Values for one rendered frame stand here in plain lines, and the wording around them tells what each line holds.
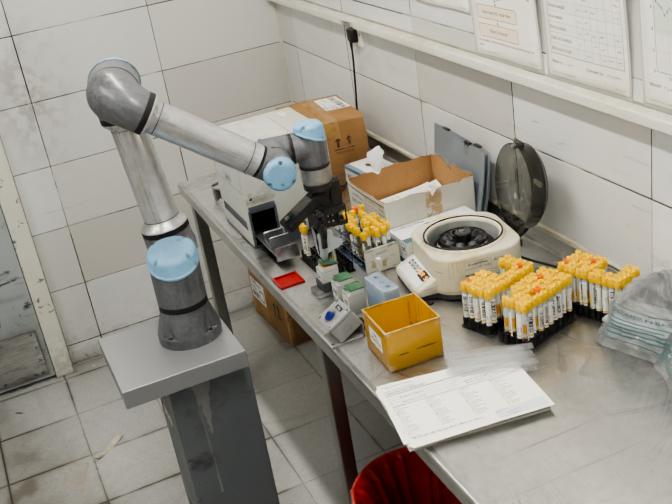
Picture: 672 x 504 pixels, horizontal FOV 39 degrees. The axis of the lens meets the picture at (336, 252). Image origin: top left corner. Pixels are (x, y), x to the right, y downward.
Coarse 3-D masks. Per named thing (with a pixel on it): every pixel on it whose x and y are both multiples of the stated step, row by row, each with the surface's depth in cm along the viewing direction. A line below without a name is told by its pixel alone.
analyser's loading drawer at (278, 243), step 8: (256, 232) 274; (264, 232) 266; (272, 232) 267; (280, 232) 268; (264, 240) 268; (272, 240) 262; (280, 240) 263; (288, 240) 264; (272, 248) 263; (280, 248) 258; (288, 248) 259; (296, 248) 260; (280, 256) 259; (288, 256) 260
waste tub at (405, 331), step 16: (384, 304) 213; (400, 304) 215; (416, 304) 215; (368, 320) 210; (384, 320) 215; (400, 320) 216; (416, 320) 218; (432, 320) 204; (368, 336) 213; (384, 336) 202; (400, 336) 202; (416, 336) 204; (432, 336) 205; (384, 352) 205; (400, 352) 204; (416, 352) 205; (432, 352) 207; (400, 368) 205
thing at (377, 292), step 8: (368, 280) 224; (376, 280) 223; (384, 280) 223; (368, 288) 226; (376, 288) 221; (384, 288) 219; (392, 288) 219; (368, 296) 227; (376, 296) 223; (384, 296) 218; (392, 296) 219; (368, 304) 229
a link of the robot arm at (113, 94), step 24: (120, 72) 202; (96, 96) 200; (120, 96) 198; (144, 96) 200; (120, 120) 200; (144, 120) 200; (168, 120) 202; (192, 120) 204; (192, 144) 205; (216, 144) 206; (240, 144) 208; (240, 168) 210; (264, 168) 210; (288, 168) 209
